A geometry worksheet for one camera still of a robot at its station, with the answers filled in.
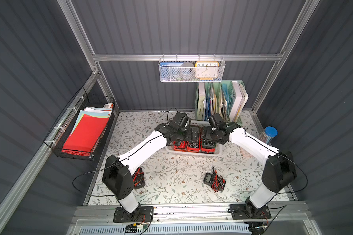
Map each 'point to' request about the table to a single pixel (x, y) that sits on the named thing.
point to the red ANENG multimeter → (208, 147)
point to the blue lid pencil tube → (268, 133)
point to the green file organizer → (227, 98)
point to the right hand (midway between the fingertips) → (211, 135)
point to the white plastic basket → (169, 150)
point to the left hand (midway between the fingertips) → (190, 133)
